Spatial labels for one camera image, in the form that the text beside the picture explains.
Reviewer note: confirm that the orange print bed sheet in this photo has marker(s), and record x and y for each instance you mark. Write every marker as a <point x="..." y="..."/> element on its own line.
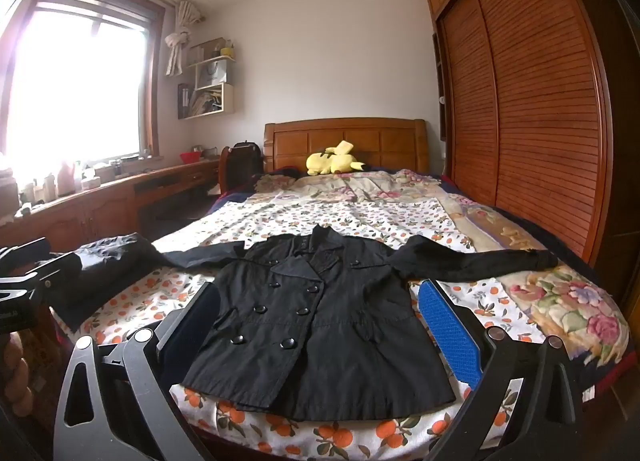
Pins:
<point x="280" y="216"/>

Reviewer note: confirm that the white paper bag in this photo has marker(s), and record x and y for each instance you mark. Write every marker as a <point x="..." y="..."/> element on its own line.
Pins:
<point x="212" y="73"/>

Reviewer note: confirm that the yellow plush toy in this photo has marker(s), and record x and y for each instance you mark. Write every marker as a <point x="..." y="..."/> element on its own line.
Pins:
<point x="325" y="161"/>

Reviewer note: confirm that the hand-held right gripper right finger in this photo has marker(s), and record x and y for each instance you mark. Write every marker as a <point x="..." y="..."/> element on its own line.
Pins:
<point x="447" y="331"/>

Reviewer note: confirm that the wooden bed headboard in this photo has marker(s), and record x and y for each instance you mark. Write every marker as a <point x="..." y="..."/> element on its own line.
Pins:
<point x="370" y="141"/>

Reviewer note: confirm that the red bowl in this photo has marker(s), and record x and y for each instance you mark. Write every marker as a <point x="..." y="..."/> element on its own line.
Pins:
<point x="190" y="157"/>

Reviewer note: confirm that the long wooden desk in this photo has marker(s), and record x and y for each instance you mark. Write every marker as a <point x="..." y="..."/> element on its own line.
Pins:
<point x="100" y="206"/>

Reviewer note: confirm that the wooden slatted wardrobe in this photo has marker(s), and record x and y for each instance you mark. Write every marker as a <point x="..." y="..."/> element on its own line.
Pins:
<point x="525" y="116"/>

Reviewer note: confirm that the white wall shelf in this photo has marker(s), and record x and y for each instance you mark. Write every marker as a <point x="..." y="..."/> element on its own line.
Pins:
<point x="229" y="93"/>

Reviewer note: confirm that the pink bottle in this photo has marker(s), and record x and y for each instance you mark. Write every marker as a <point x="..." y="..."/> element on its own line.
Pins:
<point x="65" y="178"/>

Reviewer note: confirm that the tied beige curtain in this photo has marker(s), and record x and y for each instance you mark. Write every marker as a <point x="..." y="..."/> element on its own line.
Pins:
<point x="177" y="41"/>

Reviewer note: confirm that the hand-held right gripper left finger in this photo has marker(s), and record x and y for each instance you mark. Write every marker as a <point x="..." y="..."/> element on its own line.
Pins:
<point x="197" y="313"/>

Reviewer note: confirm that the wooden framed window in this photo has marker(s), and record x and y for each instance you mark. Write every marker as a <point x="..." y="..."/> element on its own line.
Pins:
<point x="75" y="81"/>

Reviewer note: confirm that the person's left hand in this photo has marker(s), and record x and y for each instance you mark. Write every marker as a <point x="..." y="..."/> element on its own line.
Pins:
<point x="19" y="381"/>

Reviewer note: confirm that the black double-breasted coat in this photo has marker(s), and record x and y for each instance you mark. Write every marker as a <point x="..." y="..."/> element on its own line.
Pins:
<point x="325" y="341"/>

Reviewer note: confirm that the floral quilt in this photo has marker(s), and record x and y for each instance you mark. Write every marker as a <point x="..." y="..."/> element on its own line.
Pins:
<point x="565" y="301"/>

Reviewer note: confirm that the folded dark grey garment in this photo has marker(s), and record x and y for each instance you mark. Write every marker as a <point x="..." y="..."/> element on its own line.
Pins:
<point x="105" y="266"/>

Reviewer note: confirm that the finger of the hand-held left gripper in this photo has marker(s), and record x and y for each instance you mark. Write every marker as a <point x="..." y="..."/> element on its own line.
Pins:
<point x="57" y="268"/>
<point x="25" y="249"/>

